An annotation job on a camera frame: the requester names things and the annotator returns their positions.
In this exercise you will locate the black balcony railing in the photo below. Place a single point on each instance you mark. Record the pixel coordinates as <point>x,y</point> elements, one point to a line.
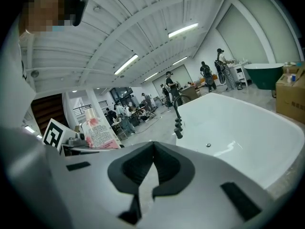
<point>81,109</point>

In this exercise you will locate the person's grey shirt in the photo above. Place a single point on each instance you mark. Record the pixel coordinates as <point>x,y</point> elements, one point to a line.
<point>13,80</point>

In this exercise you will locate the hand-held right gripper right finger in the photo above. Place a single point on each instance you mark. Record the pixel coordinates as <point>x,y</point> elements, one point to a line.
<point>202,199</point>

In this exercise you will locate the black bathtub faucet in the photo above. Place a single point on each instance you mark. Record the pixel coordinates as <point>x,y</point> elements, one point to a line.
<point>178,125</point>

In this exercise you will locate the dark wooden staircase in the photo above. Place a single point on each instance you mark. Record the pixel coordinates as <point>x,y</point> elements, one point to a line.
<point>47,111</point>

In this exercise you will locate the brown cardboard box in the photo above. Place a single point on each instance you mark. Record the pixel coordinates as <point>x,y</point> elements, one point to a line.
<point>290,101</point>

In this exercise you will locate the white bathtub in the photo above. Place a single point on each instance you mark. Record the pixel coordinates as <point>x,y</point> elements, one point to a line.
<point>238,132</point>

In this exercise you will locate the person's head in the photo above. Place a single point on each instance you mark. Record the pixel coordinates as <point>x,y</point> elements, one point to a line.
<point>45,8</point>

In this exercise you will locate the pink white plastic bottle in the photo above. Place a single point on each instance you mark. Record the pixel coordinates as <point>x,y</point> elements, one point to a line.
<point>100,132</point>

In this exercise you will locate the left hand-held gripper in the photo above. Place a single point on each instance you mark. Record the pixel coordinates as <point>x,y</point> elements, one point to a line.
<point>53,133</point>

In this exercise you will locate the black head-mounted camera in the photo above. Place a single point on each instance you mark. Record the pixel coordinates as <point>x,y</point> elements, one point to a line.
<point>79,8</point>

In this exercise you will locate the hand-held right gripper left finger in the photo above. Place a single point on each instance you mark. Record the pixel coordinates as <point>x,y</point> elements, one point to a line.
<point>83,187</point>

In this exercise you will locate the ceiling tube light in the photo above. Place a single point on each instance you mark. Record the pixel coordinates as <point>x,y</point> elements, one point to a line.
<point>150,76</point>
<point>126,64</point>
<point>179,60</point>
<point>183,30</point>

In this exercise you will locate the small white bottle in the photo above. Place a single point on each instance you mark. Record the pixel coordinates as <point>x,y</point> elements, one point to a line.
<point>294,77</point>

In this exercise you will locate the dark green bathtub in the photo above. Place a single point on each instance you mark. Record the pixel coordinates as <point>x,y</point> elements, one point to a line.
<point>264,76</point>

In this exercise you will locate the brown wooden cabinet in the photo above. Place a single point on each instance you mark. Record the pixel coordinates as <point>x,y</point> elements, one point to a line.
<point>189,93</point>

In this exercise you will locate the white cabinet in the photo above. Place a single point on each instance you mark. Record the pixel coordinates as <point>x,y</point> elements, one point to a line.
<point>240,73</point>

